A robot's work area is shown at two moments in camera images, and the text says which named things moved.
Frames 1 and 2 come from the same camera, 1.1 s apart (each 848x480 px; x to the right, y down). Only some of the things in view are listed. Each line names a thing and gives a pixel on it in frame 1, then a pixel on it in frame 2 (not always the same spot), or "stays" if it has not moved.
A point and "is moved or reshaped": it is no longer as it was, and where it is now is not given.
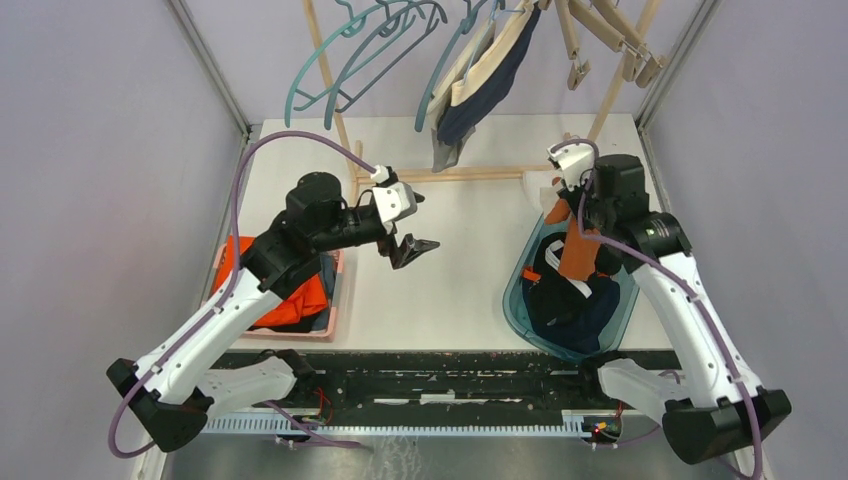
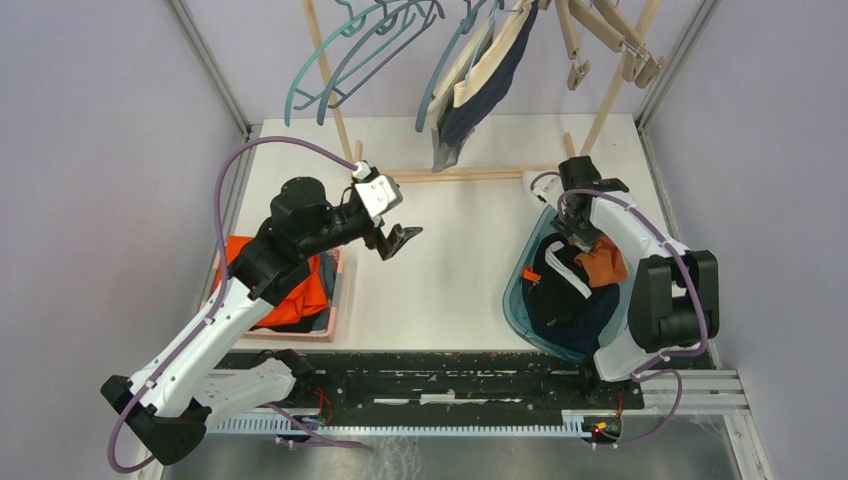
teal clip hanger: (440, 16) is moved or reshaped
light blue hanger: (494, 14) stays
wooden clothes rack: (354, 148) stays
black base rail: (459, 385) stays
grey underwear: (478, 42) stays
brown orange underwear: (579, 254) is moved or reshaped
